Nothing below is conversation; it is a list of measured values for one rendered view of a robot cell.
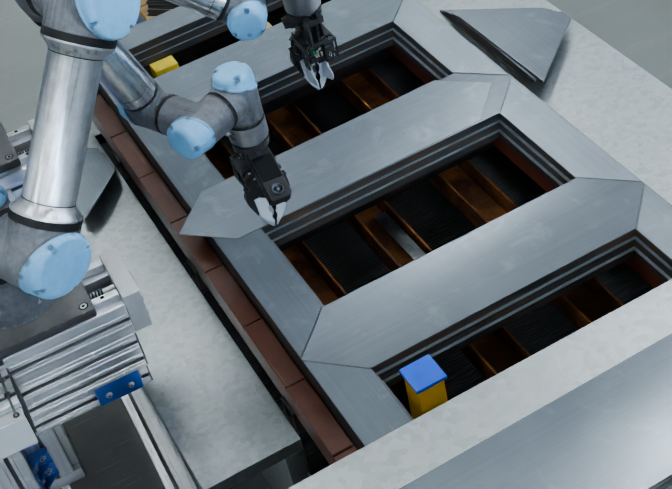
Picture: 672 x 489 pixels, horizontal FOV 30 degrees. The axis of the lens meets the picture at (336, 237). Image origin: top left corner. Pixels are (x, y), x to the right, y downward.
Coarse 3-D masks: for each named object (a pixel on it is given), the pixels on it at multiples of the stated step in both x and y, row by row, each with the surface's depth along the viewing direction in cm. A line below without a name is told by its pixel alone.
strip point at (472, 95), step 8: (440, 80) 271; (448, 88) 269; (456, 88) 268; (464, 88) 268; (472, 88) 268; (480, 88) 267; (488, 88) 267; (456, 96) 266; (464, 96) 266; (472, 96) 266; (480, 96) 265; (464, 104) 264; (472, 104) 264; (480, 104) 263; (472, 112) 262; (480, 112) 261
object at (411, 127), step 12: (384, 108) 268; (396, 108) 267; (408, 108) 266; (384, 120) 265; (396, 120) 264; (408, 120) 263; (420, 120) 263; (396, 132) 261; (408, 132) 260; (420, 132) 260; (432, 132) 259; (408, 144) 257; (420, 144) 257
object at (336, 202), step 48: (144, 48) 303; (384, 48) 293; (432, 144) 256; (480, 144) 261; (528, 144) 254; (336, 192) 251; (384, 192) 255; (288, 240) 250; (624, 240) 230; (528, 288) 224; (432, 336) 219; (480, 336) 223; (384, 384) 214
